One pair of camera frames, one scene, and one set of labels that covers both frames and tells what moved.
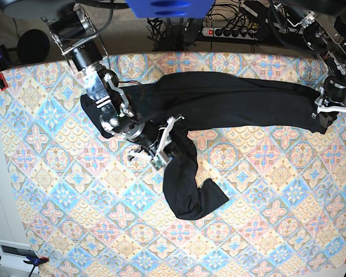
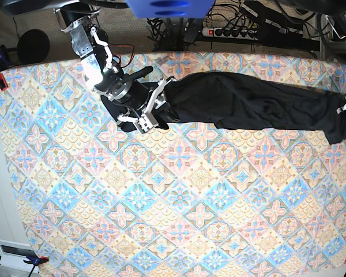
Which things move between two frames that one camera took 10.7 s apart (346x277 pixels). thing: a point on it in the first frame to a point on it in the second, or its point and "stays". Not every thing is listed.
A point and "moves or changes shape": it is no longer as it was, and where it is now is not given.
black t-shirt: [205, 101] moves or changes shape
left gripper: [158, 140] to [143, 102]
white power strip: [229, 33] stays
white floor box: [12, 255] stays
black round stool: [33, 46] stays
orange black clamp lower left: [32, 260] stays
